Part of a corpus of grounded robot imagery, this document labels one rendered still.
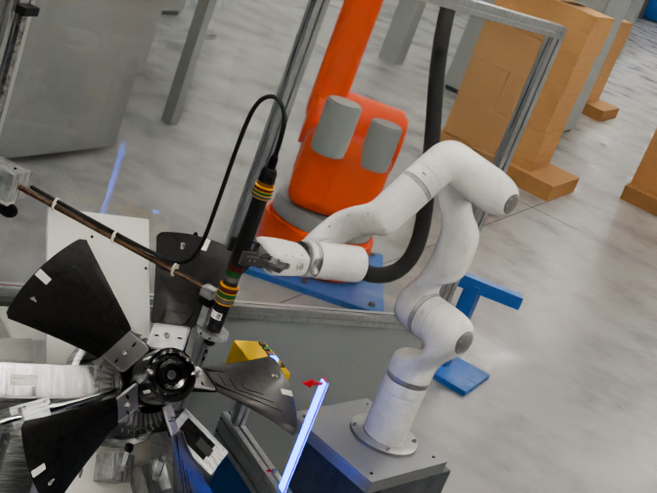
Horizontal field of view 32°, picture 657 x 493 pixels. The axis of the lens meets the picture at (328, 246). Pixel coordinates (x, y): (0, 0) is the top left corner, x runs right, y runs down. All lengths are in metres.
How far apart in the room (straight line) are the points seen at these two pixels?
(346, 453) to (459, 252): 0.59
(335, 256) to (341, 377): 1.31
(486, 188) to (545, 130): 7.61
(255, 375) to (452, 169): 0.66
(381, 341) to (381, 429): 0.81
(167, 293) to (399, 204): 0.56
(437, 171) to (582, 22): 7.62
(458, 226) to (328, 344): 1.00
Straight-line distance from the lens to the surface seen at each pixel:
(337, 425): 3.11
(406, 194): 2.63
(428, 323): 2.94
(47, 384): 2.58
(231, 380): 2.65
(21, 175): 2.76
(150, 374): 2.49
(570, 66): 10.28
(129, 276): 2.82
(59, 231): 2.77
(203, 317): 2.55
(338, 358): 3.79
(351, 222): 2.67
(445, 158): 2.67
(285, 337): 3.63
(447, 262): 2.88
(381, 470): 3.00
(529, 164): 10.41
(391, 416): 3.06
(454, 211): 2.87
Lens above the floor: 2.41
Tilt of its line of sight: 20 degrees down
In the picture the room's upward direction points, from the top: 21 degrees clockwise
